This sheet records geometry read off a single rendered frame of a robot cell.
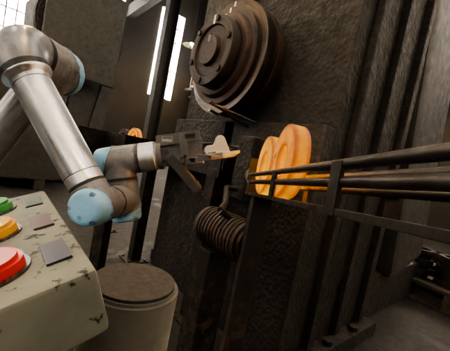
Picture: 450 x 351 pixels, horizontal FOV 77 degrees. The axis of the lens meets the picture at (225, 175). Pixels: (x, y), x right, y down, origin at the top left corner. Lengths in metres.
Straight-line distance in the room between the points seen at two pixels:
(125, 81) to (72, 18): 8.12
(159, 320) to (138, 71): 11.74
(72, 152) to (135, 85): 11.27
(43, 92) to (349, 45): 0.90
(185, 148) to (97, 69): 3.12
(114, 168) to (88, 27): 3.16
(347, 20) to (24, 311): 1.12
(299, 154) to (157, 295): 0.34
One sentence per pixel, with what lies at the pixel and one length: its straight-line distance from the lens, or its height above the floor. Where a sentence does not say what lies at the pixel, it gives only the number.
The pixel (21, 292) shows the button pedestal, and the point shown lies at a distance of 0.21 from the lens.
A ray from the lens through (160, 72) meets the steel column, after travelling 8.43.
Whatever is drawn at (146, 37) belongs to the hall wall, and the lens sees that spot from 12.38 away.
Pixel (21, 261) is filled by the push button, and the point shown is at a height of 0.61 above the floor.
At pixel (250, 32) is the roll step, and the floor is 1.18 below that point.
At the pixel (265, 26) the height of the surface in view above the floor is 1.20.
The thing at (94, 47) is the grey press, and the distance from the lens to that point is 3.79.
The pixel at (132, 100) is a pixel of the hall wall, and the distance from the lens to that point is 11.80.
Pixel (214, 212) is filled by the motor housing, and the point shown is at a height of 0.52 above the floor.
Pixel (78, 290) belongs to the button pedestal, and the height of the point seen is 0.61.
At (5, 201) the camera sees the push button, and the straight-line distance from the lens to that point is 0.38.
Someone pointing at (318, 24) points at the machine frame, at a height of 1.25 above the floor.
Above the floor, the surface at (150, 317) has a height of 0.50.
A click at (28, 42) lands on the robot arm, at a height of 0.86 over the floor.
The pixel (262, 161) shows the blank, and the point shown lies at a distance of 0.79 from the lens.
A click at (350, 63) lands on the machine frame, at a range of 1.07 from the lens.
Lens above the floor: 0.71
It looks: 4 degrees down
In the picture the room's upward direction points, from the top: 11 degrees clockwise
